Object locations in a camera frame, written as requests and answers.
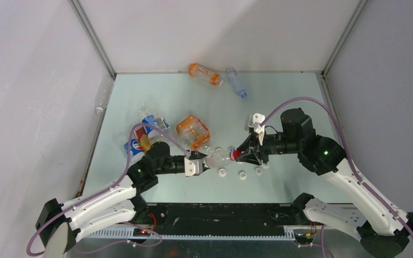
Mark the Pepsi bottle lower left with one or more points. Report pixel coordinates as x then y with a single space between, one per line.
134 149

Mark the white cap beside orange bottle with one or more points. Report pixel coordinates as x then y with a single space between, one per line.
210 150

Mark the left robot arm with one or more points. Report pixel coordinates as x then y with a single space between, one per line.
61 226

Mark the red yellow label tea bottle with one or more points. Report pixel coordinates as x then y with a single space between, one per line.
144 141

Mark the white cap front middle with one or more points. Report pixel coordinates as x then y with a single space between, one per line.
242 175

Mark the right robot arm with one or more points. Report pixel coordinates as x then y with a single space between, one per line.
382 228

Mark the slim orange label bottle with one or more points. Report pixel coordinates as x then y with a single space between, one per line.
197 71

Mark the large orange label bottle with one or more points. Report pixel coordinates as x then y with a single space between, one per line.
193 132

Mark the Pepsi bottle blue label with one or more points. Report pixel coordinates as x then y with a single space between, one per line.
149 118

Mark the Nongfu Spring red label bottle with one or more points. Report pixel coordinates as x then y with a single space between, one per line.
219 159

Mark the clear bottle by wall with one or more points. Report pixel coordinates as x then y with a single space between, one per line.
103 95

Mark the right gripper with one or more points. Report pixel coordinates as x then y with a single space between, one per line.
252 142

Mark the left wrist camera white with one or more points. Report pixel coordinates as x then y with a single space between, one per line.
193 167

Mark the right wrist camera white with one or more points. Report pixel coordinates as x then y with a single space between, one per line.
255 124

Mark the white cap front right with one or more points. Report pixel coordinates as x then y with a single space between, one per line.
258 170

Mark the clear bluish water bottle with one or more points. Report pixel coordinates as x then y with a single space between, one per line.
236 83

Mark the red bottle cap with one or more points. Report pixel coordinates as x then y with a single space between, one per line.
235 154

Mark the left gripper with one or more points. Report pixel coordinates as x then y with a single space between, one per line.
197 155

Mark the white cap front left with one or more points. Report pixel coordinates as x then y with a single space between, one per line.
222 172

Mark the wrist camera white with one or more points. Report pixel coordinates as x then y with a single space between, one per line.
193 167
255 124

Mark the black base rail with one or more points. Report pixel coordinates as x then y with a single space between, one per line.
220 220

